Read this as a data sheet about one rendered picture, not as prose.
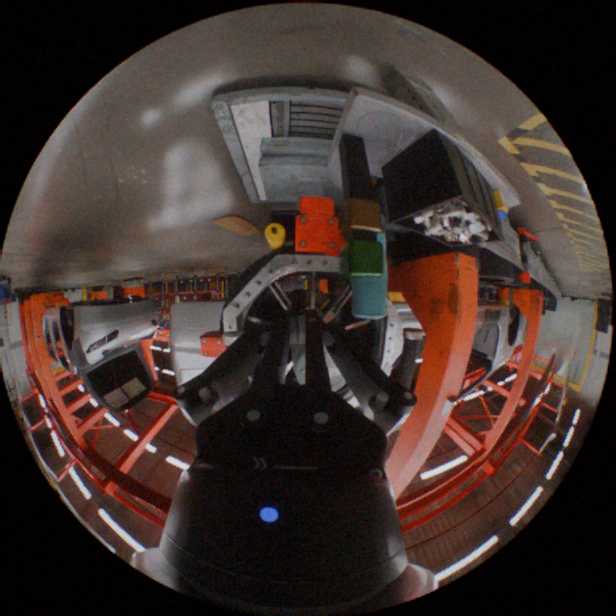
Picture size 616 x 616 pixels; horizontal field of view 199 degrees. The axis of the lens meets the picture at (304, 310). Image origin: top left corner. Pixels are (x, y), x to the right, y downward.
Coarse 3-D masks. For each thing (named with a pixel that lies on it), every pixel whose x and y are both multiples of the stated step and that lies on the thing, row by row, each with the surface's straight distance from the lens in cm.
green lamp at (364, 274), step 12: (348, 240) 19; (360, 240) 19; (348, 252) 19; (360, 252) 19; (372, 252) 19; (348, 264) 19; (360, 264) 18; (372, 264) 19; (348, 276) 20; (360, 276) 19; (372, 276) 19
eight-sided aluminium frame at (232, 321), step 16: (288, 256) 50; (304, 256) 50; (320, 256) 51; (272, 272) 50; (256, 288) 50; (240, 304) 52; (224, 320) 53; (240, 320) 57; (384, 320) 62; (384, 336) 61; (384, 352) 62; (384, 368) 64; (352, 400) 66
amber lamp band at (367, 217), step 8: (352, 200) 20; (360, 200) 21; (368, 200) 21; (344, 208) 21; (352, 208) 20; (360, 208) 20; (368, 208) 21; (376, 208) 21; (344, 216) 21; (352, 216) 20; (360, 216) 20; (368, 216) 20; (376, 216) 21; (344, 224) 21; (352, 224) 19; (360, 224) 20; (368, 224) 20; (376, 224) 20; (344, 232) 21; (376, 232) 21
